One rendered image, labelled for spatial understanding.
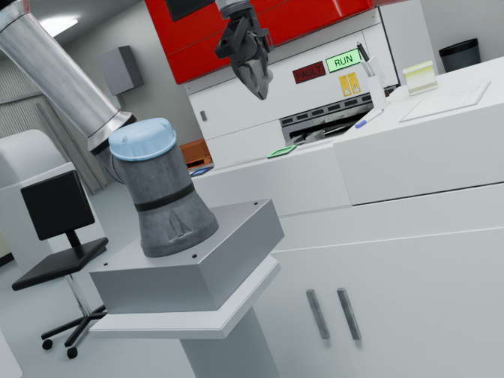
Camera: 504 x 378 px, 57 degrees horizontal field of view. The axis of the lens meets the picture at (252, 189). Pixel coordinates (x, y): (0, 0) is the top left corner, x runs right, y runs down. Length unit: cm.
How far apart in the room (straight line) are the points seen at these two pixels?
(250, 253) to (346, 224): 28
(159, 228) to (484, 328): 70
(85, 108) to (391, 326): 82
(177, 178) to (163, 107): 891
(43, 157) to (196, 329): 426
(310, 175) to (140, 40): 884
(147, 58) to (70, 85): 879
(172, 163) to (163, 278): 20
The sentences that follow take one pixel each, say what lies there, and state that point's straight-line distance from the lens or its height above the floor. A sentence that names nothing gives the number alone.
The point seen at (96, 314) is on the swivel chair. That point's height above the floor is 10.
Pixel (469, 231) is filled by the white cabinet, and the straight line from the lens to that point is 101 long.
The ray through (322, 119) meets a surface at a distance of 167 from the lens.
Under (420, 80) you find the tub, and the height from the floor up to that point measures 100.
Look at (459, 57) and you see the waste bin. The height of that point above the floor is 49.
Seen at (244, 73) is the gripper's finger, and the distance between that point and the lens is 110.
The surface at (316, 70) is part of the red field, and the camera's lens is 166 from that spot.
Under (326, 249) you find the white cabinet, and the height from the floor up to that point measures 72.
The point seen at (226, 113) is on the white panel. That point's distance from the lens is 186.
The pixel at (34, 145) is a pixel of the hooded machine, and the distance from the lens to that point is 495.
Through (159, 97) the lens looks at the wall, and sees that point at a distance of 974.
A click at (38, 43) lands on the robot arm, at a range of 97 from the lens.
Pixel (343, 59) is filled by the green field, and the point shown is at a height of 110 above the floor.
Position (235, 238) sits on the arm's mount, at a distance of 84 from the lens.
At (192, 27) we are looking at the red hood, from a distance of 182.
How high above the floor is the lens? 115
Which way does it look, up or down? 13 degrees down
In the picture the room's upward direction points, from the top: 20 degrees counter-clockwise
